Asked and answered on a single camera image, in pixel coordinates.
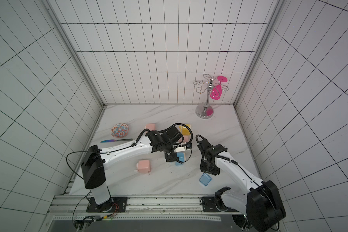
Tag blue transparent tray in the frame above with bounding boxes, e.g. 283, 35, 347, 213
199, 173, 212, 186

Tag pink sharpener bottom row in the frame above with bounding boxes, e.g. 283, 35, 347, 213
135, 159, 151, 174

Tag pink plastic wine glass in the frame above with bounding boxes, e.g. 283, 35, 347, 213
210, 75, 229, 100

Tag pink sharpener row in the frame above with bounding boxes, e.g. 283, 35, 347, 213
135, 159, 151, 174
145, 123, 156, 131

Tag iridescent pen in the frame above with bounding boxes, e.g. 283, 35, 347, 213
100, 138, 133, 143

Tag yellow sharpener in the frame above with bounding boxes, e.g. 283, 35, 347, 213
179, 124, 191, 136

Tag blue pencil sharpener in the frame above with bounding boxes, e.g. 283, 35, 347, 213
175, 152, 186, 166

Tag patterned ceramic bowl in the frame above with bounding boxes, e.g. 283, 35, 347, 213
111, 123, 129, 138

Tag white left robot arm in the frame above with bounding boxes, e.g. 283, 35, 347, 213
81, 123, 193, 206

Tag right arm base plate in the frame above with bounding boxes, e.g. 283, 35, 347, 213
200, 196, 238, 213

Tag pink sharpener top row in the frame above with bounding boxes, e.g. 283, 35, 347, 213
145, 123, 156, 131

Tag aluminium mounting rail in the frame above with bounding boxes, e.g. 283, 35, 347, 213
48, 195, 242, 215

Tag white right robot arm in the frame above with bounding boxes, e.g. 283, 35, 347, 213
195, 134, 286, 232

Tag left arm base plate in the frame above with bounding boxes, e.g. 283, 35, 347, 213
86, 197, 128, 213

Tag chrome glass rack stand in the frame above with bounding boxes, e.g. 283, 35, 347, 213
193, 74, 218, 119

